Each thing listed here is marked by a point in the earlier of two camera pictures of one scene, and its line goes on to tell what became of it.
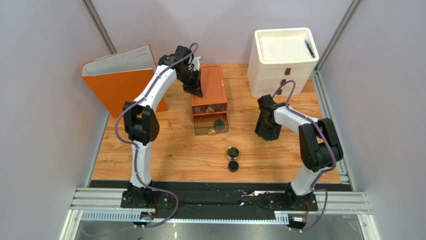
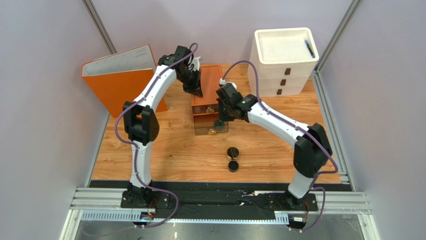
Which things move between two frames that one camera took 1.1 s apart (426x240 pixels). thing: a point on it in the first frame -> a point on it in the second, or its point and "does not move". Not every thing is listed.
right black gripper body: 266,129 -> 221,114
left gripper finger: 198,92 does not move
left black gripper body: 190,79 does not move
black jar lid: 233,166 does not move
